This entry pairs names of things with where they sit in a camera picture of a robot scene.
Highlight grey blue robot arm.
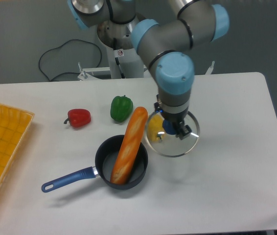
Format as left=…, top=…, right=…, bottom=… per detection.
left=68, top=0, right=230, bottom=140

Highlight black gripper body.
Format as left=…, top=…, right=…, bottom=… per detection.
left=154, top=101, right=188, bottom=128

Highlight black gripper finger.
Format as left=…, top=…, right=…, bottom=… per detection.
left=174, top=121, right=192, bottom=140

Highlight yellow toy bell pepper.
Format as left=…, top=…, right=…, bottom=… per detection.
left=146, top=114, right=166, bottom=142

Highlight orange toy baguette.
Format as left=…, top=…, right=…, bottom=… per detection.
left=110, top=107, right=148, bottom=185

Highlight dark saucepan blue handle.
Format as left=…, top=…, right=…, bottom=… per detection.
left=41, top=135, right=148, bottom=193

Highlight red toy bell pepper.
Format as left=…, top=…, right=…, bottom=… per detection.
left=64, top=109, right=92, bottom=128

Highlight glass pot lid blue knob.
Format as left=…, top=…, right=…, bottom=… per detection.
left=144, top=112, right=200, bottom=158

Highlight green toy bell pepper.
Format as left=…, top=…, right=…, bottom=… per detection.
left=110, top=95, right=133, bottom=123

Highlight black cable on floor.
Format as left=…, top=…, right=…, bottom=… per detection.
left=38, top=39, right=103, bottom=82

